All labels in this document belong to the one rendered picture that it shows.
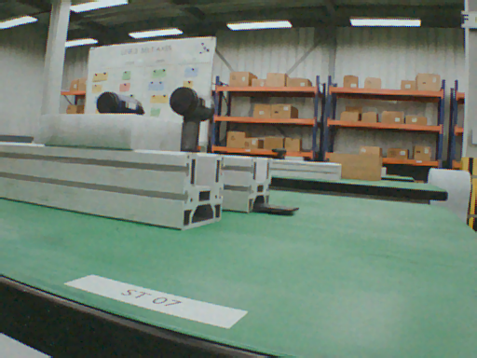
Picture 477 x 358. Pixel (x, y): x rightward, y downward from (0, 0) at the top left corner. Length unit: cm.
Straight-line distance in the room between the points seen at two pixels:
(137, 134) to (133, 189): 7
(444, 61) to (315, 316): 1121
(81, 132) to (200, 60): 335
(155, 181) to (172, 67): 354
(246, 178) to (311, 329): 43
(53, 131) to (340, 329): 45
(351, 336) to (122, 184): 35
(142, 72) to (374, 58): 809
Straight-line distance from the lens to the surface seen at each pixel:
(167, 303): 23
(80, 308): 24
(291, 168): 212
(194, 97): 83
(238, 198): 62
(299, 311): 24
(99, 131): 51
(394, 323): 24
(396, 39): 1146
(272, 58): 1192
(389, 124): 989
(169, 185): 45
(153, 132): 51
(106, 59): 450
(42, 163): 59
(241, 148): 1062
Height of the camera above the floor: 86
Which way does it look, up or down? 3 degrees down
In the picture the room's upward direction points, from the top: 4 degrees clockwise
